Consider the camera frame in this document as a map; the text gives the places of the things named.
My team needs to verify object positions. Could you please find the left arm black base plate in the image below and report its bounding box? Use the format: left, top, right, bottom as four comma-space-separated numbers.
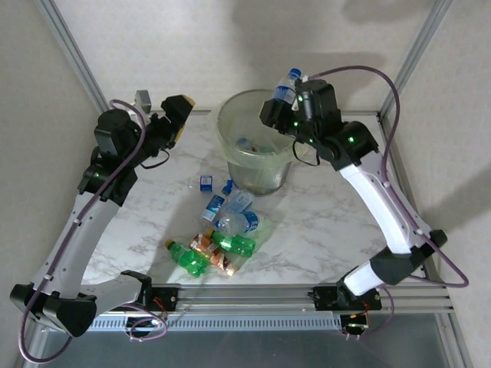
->
107, 286, 180, 312

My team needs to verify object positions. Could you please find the aluminium frame post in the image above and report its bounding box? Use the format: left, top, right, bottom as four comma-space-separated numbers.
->
36, 0, 112, 115
377, 0, 453, 120

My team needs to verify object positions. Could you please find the orange label tea bottle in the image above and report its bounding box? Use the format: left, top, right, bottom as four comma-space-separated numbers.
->
189, 232, 241, 277

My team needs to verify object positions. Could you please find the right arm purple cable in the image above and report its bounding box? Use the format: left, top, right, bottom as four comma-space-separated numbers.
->
306, 65, 470, 340

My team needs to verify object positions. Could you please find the green plastic soda bottle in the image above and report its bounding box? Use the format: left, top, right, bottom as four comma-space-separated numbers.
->
164, 239, 210, 278
209, 228, 257, 257

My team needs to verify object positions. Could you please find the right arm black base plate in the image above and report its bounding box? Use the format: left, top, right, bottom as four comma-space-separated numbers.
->
311, 285, 384, 312

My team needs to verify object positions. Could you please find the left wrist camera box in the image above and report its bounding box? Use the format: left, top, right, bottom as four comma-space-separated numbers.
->
132, 90, 153, 115

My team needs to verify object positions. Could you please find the aluminium frame leg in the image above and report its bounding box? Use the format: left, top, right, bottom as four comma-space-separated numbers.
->
435, 312, 475, 368
15, 335, 51, 368

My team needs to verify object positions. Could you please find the wide aluminium mounting rail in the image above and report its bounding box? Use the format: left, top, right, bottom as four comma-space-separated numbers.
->
91, 282, 457, 316

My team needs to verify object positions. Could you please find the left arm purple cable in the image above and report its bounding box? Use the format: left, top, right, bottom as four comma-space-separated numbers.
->
18, 99, 170, 364

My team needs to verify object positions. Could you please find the grey slotted cable duct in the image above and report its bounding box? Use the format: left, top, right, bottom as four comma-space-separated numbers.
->
90, 315, 344, 331

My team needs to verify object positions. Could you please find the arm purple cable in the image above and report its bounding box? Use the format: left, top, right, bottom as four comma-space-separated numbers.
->
306, 65, 470, 340
18, 99, 170, 364

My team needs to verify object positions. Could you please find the crushed clear bottle blue label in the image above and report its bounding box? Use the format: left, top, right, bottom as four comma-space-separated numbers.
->
213, 210, 261, 236

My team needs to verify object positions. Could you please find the clear bottle blue white label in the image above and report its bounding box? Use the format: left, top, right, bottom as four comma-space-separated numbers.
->
200, 193, 227, 222

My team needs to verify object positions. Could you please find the left gripper thin black cable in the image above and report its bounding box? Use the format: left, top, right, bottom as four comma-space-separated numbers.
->
140, 148, 170, 169

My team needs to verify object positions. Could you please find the long clear water bottle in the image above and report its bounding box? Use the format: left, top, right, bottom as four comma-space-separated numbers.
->
268, 67, 305, 104

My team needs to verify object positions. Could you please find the aluminium table edge rail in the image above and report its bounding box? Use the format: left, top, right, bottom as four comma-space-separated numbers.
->
377, 114, 434, 246
149, 110, 381, 117

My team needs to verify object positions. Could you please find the grey translucent bin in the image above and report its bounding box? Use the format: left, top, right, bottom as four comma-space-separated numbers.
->
217, 88, 308, 197

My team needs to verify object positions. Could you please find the right gripper thin black cable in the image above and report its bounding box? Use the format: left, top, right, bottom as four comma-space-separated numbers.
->
293, 140, 321, 166

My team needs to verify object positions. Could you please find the clear bottle barcode label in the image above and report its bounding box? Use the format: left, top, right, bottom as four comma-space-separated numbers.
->
224, 189, 257, 215

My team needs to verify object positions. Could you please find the gripper thin black cable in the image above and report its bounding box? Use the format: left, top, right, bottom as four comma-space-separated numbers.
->
140, 148, 170, 169
293, 140, 321, 166

